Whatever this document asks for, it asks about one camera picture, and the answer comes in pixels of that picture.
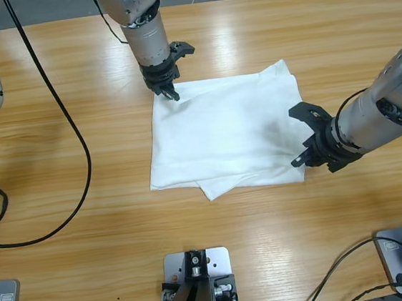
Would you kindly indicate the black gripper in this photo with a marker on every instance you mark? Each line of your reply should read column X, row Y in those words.
column 330, row 151
column 160, row 75

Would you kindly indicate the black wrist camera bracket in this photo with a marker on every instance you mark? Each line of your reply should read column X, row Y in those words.
column 306, row 110
column 184, row 48

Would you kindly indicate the white t-shirt with black logo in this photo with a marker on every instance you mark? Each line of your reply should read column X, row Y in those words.
column 220, row 130

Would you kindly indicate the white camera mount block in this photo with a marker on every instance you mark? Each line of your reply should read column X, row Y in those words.
column 219, row 260

